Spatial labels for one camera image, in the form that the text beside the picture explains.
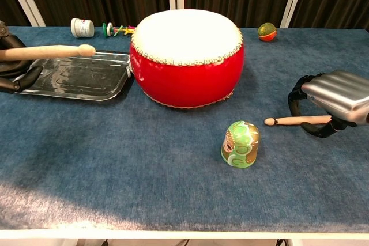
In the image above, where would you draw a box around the wooden drumstick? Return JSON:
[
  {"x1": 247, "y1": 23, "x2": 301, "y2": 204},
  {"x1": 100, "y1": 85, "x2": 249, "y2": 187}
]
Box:
[
  {"x1": 0, "y1": 44, "x2": 96, "y2": 62},
  {"x1": 264, "y1": 115, "x2": 332, "y2": 127}
]

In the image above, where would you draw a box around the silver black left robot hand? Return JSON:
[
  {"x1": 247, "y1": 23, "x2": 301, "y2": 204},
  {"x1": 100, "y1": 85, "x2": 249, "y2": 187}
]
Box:
[{"x1": 0, "y1": 20, "x2": 44, "y2": 94}]

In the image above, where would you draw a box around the green and orange ball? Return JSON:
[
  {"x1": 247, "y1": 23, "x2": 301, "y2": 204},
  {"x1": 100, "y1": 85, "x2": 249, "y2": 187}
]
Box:
[{"x1": 258, "y1": 22, "x2": 277, "y2": 42}]

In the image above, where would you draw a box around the small white jar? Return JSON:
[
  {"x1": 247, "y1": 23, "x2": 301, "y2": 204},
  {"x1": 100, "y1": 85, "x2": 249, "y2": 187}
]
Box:
[{"x1": 70, "y1": 17, "x2": 95, "y2": 39}]

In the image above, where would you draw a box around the red drum with white skin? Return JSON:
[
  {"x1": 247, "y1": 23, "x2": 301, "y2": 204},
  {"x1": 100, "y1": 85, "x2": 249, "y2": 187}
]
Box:
[{"x1": 129, "y1": 9, "x2": 246, "y2": 111}]

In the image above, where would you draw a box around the green gold nesting doll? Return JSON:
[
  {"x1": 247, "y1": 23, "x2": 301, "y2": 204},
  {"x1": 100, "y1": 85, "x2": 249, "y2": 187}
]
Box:
[{"x1": 220, "y1": 120, "x2": 261, "y2": 169}]

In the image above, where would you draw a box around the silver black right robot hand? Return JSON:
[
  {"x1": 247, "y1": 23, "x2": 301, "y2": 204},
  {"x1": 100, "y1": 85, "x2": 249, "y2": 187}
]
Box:
[{"x1": 288, "y1": 69, "x2": 369, "y2": 139}]

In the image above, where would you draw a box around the blue table cloth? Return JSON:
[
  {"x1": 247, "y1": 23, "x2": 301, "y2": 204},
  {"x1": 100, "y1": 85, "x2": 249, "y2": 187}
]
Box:
[{"x1": 0, "y1": 25, "x2": 369, "y2": 232}]

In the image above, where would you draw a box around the silver metal tray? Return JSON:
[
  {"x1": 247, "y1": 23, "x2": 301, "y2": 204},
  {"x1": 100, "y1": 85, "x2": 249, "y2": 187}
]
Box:
[{"x1": 13, "y1": 49, "x2": 134, "y2": 102}]

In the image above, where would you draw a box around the colourful feather shuttlecock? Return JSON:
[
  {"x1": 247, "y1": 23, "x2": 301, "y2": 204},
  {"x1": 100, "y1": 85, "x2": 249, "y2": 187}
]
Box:
[{"x1": 102, "y1": 22, "x2": 136, "y2": 38}]

